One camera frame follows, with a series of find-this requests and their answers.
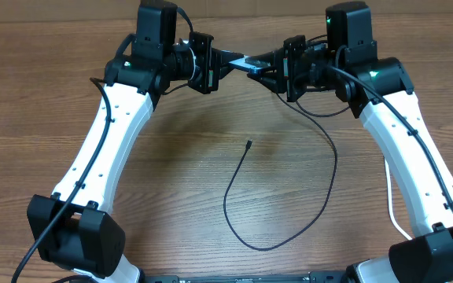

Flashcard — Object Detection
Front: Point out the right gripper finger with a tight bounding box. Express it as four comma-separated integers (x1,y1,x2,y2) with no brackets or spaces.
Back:
245,50,283,68
247,72,287,94

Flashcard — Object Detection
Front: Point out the blue Galaxy smartphone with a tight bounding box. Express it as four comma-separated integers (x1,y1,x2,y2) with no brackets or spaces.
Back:
228,56,267,75

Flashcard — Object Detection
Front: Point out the black charging cable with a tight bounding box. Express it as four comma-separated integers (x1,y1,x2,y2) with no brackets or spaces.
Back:
223,94,350,252

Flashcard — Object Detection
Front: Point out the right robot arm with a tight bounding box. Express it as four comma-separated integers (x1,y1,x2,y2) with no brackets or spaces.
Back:
248,1,453,282

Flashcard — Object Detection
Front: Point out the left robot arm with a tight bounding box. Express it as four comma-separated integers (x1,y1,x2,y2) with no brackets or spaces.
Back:
27,1,240,282

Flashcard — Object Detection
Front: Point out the white power strip cord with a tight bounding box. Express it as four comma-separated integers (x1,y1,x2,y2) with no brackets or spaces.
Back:
383,156,413,241

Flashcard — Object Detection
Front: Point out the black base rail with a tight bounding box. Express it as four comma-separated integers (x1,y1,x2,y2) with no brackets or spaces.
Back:
143,270,355,283

